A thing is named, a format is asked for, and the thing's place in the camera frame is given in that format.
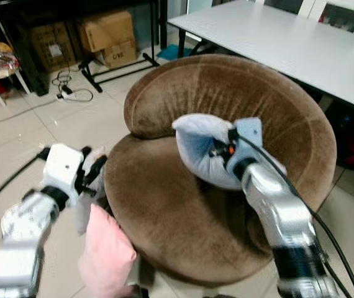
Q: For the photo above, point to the plain grey pillow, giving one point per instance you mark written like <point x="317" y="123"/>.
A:
<point x="195" y="143"/>

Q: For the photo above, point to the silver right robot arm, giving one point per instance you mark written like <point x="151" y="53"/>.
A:
<point x="282" y="217"/>

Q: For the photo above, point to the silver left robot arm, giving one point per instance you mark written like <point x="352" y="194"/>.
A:
<point x="18" y="242"/>

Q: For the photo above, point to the grey pillow with brown tag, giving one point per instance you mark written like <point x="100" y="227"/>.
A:
<point x="90" y="211"/>

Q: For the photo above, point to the pink velvet pillow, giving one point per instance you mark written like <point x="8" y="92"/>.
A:
<point x="105" y="254"/>

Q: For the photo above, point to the teal floor mat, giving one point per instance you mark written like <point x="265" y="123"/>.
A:
<point x="174" y="53"/>

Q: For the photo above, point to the brown velvet armchair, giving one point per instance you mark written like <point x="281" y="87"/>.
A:
<point x="183" y="205"/>

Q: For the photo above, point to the black metal rack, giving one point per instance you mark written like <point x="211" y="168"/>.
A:
<point x="118" y="68"/>

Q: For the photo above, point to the dark labelled cardboard box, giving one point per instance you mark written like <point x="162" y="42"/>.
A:
<point x="53" y="46"/>

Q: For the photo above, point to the large plain cardboard box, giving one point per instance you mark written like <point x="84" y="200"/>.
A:
<point x="105" y="30"/>

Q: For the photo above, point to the white chair with dark panel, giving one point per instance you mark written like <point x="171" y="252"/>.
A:
<point x="344" y="17"/>

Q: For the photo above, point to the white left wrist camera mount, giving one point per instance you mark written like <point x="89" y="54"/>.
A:
<point x="62" y="167"/>

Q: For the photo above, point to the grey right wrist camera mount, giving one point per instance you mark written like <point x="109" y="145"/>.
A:
<point x="248" y="133"/>

